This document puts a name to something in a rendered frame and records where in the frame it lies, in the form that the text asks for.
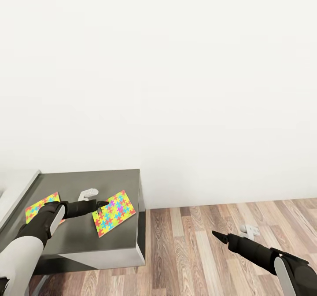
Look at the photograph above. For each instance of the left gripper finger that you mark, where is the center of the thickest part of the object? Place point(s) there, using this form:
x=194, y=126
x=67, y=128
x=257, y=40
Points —
x=101, y=204

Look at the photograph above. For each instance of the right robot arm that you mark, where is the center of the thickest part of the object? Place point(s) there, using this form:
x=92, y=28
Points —
x=296, y=277

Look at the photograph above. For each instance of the jigsaw puzzle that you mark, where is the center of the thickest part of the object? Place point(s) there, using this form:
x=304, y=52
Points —
x=118, y=210
x=33, y=210

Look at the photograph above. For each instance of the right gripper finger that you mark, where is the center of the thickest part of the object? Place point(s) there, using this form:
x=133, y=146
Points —
x=222, y=237

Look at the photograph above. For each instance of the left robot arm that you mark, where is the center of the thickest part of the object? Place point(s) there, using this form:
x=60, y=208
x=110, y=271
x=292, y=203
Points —
x=19, y=259

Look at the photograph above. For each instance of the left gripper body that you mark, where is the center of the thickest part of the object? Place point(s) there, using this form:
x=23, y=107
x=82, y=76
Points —
x=85, y=207

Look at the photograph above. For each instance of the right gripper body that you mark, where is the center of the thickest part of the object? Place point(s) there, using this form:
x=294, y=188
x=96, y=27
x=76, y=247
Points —
x=246, y=247

